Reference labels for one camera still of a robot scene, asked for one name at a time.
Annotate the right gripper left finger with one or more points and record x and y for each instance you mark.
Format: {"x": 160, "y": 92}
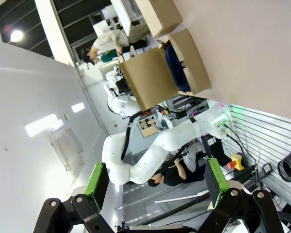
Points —
{"x": 97, "y": 184}

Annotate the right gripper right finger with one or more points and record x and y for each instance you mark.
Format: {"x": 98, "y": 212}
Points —
{"x": 217, "y": 184}

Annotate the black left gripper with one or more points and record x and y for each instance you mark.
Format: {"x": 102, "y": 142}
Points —
{"x": 122, "y": 86}

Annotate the navy CAMPUS pencil case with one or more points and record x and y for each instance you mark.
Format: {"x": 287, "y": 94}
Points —
{"x": 177, "y": 70}

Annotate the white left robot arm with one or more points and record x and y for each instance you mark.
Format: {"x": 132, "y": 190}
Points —
{"x": 160, "y": 143}

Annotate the brown cardboard box with lid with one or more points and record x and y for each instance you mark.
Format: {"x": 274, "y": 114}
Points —
{"x": 148, "y": 77}
{"x": 160, "y": 17}

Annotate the yellow red emergency stop button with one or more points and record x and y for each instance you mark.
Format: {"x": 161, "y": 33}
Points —
{"x": 236, "y": 161}

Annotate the green seat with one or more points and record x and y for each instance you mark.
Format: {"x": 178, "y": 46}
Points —
{"x": 108, "y": 57}

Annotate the person in black shirt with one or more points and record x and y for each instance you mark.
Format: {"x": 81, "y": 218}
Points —
{"x": 174, "y": 174}

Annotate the white ventilation grille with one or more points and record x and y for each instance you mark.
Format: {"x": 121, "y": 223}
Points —
{"x": 68, "y": 150}

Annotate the person in beige shirt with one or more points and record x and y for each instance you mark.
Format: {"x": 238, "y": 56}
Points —
{"x": 109, "y": 38}

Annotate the small rectangular ceiling light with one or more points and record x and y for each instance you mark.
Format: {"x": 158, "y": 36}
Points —
{"x": 77, "y": 107}

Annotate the small black handheld device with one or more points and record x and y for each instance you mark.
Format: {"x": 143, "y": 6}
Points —
{"x": 266, "y": 168}

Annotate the slatted aluminium panel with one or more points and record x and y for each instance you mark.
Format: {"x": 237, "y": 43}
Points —
{"x": 269, "y": 136}

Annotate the large rectangular ceiling light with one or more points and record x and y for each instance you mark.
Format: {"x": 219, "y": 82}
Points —
{"x": 42, "y": 125}

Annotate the round lamp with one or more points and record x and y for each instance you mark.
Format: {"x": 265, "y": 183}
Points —
{"x": 16, "y": 35}

